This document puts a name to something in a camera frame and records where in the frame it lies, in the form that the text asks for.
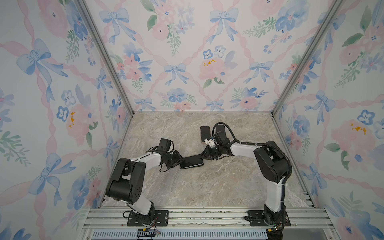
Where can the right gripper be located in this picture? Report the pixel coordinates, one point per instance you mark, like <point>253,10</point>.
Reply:
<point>207,154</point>

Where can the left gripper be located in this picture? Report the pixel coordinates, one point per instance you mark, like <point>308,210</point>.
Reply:
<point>178,158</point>

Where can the white-edged black phone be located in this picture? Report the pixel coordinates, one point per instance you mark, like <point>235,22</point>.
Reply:
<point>191,162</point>

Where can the purple-edged black phone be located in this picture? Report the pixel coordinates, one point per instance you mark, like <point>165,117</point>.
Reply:
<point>205,133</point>

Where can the blue-edged black phone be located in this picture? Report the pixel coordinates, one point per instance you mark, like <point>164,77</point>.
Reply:
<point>220,129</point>

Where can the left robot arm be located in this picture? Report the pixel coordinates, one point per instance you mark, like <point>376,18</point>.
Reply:
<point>126,182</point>

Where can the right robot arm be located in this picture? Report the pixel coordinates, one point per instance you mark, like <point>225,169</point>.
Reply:
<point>274,164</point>

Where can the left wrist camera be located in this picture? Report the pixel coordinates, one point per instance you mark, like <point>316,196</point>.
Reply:
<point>165,146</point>

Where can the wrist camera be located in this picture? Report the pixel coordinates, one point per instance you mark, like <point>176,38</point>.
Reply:
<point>165,146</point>
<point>218,139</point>

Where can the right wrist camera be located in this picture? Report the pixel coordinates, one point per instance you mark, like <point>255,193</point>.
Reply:
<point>218,139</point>

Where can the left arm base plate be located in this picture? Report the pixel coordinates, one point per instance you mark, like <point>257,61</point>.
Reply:
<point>156,218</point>

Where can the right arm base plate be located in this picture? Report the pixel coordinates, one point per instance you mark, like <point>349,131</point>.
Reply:
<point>267,219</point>

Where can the aluminium front rail frame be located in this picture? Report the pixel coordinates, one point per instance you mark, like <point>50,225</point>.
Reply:
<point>205,223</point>

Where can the left corner aluminium post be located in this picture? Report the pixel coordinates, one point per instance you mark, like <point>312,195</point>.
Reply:
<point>95,34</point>

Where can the corner aluminium post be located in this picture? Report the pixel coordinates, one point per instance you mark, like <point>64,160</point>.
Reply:
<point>95,34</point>
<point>330,16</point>

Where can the right corner aluminium post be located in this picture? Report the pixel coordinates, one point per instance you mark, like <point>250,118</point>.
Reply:
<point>330,16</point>

